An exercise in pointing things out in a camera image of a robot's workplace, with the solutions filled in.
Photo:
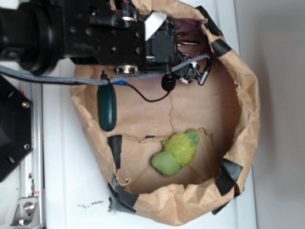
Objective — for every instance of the silver keys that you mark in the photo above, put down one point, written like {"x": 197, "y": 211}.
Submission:
{"x": 187, "y": 47}

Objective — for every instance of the dark green oval object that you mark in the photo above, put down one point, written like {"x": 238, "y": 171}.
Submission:
{"x": 107, "y": 107}

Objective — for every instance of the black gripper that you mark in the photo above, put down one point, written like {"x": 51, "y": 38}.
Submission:
{"x": 162, "y": 54}

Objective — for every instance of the metal corner bracket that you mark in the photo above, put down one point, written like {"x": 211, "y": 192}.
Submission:
{"x": 27, "y": 214}

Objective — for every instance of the white paper label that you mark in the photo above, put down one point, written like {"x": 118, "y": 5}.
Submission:
{"x": 153, "y": 23}

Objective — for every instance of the brown paper bag container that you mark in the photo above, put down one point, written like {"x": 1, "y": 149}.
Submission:
{"x": 225, "y": 112}

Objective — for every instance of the aluminium extrusion rail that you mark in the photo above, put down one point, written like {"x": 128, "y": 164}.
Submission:
{"x": 32, "y": 168}

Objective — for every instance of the green plush toy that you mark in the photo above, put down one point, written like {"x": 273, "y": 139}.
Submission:
{"x": 178, "y": 151}

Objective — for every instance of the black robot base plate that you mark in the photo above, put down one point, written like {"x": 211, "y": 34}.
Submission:
{"x": 15, "y": 128}

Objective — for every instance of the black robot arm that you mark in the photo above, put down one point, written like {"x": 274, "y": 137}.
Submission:
{"x": 137, "y": 44}

